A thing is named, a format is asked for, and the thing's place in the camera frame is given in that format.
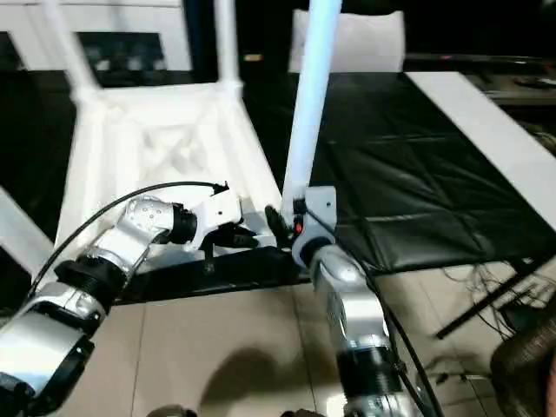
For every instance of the white plastic table leg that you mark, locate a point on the white plastic table leg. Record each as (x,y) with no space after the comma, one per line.
(71,43)
(227,43)
(308,95)
(19,233)

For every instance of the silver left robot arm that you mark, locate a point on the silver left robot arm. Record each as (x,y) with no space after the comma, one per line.
(95,261)

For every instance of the black work mat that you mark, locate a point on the black work mat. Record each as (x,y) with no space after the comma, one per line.
(417,156)

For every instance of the small tan label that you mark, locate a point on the small tan label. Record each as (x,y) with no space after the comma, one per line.
(253,58)

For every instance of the black robot foot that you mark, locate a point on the black robot foot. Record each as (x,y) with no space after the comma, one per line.
(174,413)

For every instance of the white plastic bag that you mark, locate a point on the white plastic bag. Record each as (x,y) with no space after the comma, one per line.
(365,43)

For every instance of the black stand bar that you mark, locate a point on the black stand bar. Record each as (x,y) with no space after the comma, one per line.
(495,297)

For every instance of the white flat board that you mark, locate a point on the white flat board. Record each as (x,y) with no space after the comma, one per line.
(478,122)

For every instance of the white cabinet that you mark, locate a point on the white cabinet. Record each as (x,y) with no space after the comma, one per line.
(130,17)

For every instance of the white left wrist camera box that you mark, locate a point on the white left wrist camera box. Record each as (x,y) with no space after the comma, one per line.
(221,213)

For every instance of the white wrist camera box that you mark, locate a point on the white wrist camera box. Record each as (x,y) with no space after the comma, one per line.
(320,213)
(221,213)

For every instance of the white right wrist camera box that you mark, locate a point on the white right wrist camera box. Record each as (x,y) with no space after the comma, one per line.
(320,213)

